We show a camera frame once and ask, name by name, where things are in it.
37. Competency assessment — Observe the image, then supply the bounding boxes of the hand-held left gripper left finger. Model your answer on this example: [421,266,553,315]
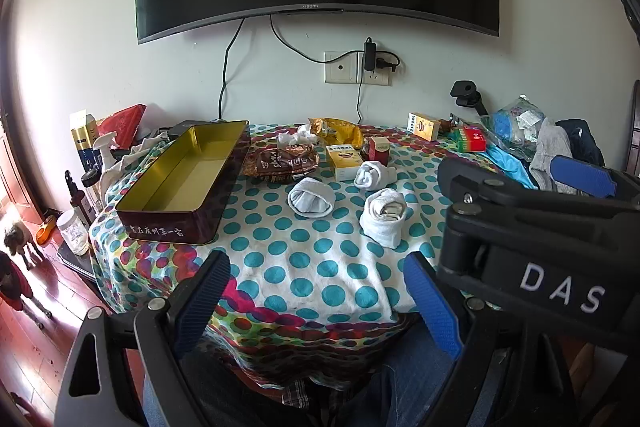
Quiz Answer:
[55,251,231,427]

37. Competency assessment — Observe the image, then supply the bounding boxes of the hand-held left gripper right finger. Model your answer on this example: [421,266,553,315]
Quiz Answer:
[404,252,576,427]

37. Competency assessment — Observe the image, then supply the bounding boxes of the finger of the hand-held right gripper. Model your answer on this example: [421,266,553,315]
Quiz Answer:
[549,154,640,202]
[437,155,640,235]

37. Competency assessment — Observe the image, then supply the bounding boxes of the white grey sock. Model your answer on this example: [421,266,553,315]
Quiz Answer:
[360,188,408,249]

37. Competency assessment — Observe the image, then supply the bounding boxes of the dark red small box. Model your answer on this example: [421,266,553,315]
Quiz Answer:
[361,136,391,164]

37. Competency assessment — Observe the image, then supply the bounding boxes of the dark red gold tin box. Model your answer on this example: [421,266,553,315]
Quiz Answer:
[115,120,252,246]

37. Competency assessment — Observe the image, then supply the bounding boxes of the yellow medicine box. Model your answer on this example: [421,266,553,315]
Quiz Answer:
[326,144,364,182]

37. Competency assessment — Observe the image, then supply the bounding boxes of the brown snack bag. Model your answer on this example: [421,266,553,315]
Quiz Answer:
[248,143,321,184]

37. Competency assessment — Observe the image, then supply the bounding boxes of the blue cloth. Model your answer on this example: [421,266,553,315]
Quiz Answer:
[482,146,540,190]

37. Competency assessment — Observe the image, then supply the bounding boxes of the dark jacket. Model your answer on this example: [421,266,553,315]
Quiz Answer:
[555,119,606,168]

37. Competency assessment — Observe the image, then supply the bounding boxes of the grey cloth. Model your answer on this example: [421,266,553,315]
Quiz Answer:
[529,119,574,194]

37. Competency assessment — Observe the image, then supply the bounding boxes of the green red box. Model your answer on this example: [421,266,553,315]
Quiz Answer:
[454,126,487,154]

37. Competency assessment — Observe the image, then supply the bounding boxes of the clear plastic bag of packets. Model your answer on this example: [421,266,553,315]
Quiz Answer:
[481,94,548,160]

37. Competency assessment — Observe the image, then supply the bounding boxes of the wooden chair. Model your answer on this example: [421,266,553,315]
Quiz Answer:
[630,79,640,180]

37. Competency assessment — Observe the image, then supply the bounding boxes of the person's legs in jeans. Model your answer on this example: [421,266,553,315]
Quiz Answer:
[144,321,506,427]

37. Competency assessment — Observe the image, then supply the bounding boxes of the yellow white carton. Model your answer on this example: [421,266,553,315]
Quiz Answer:
[406,112,442,142]

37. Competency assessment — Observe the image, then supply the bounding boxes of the polka dot tablecloth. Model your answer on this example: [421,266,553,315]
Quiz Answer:
[89,123,506,390]

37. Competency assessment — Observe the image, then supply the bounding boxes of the clear plastic jar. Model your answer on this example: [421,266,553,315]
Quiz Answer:
[56,209,91,256]

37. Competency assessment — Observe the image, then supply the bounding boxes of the clear bottle with black cap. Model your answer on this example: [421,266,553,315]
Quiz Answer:
[81,169,104,214]

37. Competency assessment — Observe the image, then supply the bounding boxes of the white cloth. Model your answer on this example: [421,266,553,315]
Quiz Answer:
[100,131,172,208]

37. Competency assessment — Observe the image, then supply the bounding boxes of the dark bottle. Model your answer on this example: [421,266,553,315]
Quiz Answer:
[64,170,91,228]

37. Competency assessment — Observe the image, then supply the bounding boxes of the yellow snack bag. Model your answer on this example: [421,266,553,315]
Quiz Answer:
[308,117,364,151]

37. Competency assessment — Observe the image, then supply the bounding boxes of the white spray bottle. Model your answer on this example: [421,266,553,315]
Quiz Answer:
[92,131,119,176]

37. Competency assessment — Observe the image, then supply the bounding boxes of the black set-top box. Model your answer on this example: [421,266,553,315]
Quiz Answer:
[167,120,228,144]

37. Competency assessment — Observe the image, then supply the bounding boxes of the dog in red coat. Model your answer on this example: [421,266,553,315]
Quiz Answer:
[0,252,54,327]

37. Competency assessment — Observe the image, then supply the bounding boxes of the crumpled white plastic bag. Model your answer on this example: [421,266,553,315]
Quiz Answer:
[276,124,318,148]

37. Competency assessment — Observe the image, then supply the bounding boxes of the brown dog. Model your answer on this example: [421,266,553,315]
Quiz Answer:
[4,222,44,269]

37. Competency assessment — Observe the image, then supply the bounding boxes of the blue gold carton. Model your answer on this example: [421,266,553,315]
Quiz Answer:
[70,111,103,172]

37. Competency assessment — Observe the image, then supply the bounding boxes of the wooden door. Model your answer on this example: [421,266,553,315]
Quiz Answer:
[0,117,47,220]

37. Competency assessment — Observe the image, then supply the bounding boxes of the black adapter cable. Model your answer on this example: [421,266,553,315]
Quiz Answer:
[356,68,367,125]

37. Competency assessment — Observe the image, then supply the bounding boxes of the black wall plug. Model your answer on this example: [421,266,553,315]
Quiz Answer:
[376,52,401,74]

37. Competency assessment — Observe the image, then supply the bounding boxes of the white wall socket plate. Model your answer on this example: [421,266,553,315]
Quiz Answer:
[324,51,392,86]

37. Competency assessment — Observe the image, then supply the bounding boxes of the black television cable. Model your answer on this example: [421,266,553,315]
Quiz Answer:
[270,13,368,64]
[218,17,246,122]

